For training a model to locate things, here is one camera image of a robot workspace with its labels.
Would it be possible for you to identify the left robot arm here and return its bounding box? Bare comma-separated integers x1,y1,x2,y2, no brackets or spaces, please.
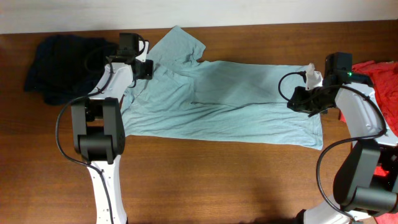
71,33,153,224

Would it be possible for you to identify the folded dark navy garment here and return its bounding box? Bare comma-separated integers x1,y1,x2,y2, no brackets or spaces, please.
24,35,118,106

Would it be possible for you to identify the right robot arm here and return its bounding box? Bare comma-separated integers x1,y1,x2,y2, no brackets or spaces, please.
287,52,397,224

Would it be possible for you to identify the light blue t-shirt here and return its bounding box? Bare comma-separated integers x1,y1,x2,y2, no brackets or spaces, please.
121,27,323,150

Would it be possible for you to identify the red t-shirt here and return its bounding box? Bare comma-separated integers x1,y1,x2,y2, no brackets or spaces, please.
333,61,397,217

